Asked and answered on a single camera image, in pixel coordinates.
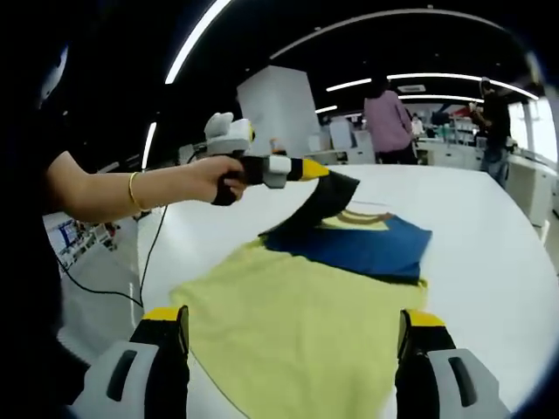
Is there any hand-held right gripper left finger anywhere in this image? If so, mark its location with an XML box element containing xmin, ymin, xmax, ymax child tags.
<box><xmin>72</xmin><ymin>304</ymin><xmax>192</xmax><ymax>419</ymax></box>

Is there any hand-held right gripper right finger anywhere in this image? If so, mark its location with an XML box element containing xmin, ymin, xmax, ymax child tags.
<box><xmin>394</xmin><ymin>308</ymin><xmax>512</xmax><ymax>419</ymax></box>

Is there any yellow blue grey garment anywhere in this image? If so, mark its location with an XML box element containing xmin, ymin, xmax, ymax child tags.
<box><xmin>169</xmin><ymin>172</ymin><xmax>433</xmax><ymax>419</ymax></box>

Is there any person's left hand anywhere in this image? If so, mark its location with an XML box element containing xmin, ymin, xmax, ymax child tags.
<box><xmin>191</xmin><ymin>155</ymin><xmax>249</xmax><ymax>204</ymax></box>

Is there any white square pillar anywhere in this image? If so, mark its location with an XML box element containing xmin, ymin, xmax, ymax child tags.
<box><xmin>236</xmin><ymin>65</ymin><xmax>322</xmax><ymax>161</ymax></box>

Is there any white cabinet row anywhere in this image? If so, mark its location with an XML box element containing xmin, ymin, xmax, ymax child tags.
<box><xmin>305</xmin><ymin>117</ymin><xmax>376</xmax><ymax>166</ymax></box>

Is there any short ceiling light strip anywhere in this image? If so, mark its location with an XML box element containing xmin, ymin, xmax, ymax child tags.
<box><xmin>141</xmin><ymin>121</ymin><xmax>157</xmax><ymax>170</ymax></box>

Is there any long ceiling light strip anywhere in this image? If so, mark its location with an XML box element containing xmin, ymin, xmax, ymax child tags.
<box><xmin>164</xmin><ymin>0</ymin><xmax>219</xmax><ymax>85</ymax></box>

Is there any colourful printed sheet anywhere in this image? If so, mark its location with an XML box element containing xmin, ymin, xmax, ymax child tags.
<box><xmin>43</xmin><ymin>216</ymin><xmax>121</xmax><ymax>268</ymax></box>

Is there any arched ceiling light strip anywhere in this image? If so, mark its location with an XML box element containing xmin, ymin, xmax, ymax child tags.
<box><xmin>326</xmin><ymin>72</ymin><xmax>539</xmax><ymax>100</ymax></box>

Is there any white worn device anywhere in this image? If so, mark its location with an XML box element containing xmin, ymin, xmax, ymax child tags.
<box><xmin>39</xmin><ymin>43</ymin><xmax>71</xmax><ymax>109</ymax></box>

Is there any white side counter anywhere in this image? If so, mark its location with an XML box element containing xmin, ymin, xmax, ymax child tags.
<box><xmin>506</xmin><ymin>152</ymin><xmax>558</xmax><ymax>228</ymax></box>

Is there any gold bracelet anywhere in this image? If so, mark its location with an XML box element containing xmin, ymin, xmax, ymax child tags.
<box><xmin>128</xmin><ymin>171</ymin><xmax>152</xmax><ymax>214</ymax></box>

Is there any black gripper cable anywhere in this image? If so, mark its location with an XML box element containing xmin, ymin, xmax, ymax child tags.
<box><xmin>55</xmin><ymin>203</ymin><xmax>170</xmax><ymax>308</ymax></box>

